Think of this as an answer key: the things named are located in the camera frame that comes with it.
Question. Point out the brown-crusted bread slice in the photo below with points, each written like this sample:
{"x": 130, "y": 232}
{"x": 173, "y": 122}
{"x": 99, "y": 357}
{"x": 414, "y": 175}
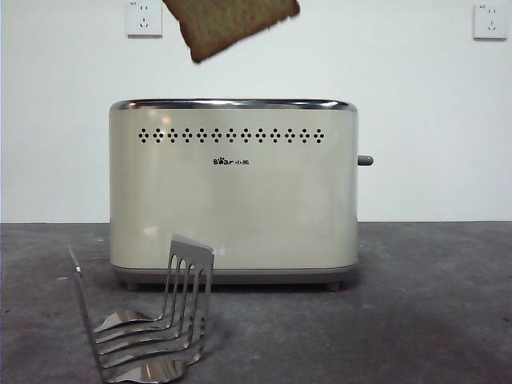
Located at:
{"x": 228, "y": 24}

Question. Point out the shiny metal bread rack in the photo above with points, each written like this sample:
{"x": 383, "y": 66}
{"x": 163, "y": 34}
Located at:
{"x": 192, "y": 276}

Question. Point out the white wall socket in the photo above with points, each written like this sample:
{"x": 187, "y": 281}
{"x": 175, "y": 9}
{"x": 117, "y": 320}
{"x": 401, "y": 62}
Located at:
{"x": 145, "y": 24}
{"x": 490, "y": 23}

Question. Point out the grey toaster lever knob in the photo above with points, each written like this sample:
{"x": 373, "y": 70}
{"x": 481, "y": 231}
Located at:
{"x": 366, "y": 161}

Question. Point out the cream two-slot toaster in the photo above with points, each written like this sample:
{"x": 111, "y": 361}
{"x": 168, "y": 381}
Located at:
{"x": 240, "y": 208}

